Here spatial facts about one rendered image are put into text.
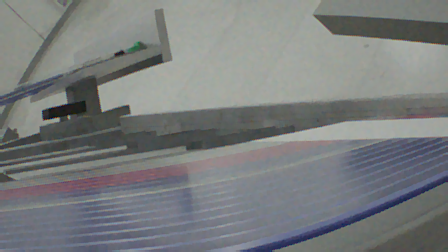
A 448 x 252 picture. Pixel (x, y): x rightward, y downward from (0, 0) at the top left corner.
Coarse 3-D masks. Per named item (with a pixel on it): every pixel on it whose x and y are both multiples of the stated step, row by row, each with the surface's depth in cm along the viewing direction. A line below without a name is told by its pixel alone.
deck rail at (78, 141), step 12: (96, 132) 82; (108, 132) 83; (120, 132) 84; (36, 144) 79; (48, 144) 80; (60, 144) 80; (72, 144) 81; (84, 144) 82; (0, 156) 76; (12, 156) 77; (24, 156) 78
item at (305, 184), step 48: (240, 144) 43; (288, 144) 38; (336, 144) 34; (384, 144) 30; (432, 144) 27; (0, 192) 32; (48, 192) 30; (96, 192) 29; (144, 192) 28; (192, 192) 27; (240, 192) 25; (288, 192) 23; (336, 192) 21; (384, 192) 19; (0, 240) 18; (48, 240) 18; (96, 240) 19; (144, 240) 18; (192, 240) 18; (240, 240) 17; (288, 240) 17
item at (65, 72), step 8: (128, 48) 99; (136, 48) 99; (80, 64) 96; (56, 72) 94; (64, 72) 94; (72, 72) 95; (32, 80) 92; (40, 80) 93; (48, 80) 93; (56, 80) 94; (16, 88) 91; (24, 88) 91; (32, 88) 92; (0, 96) 89; (8, 96) 90
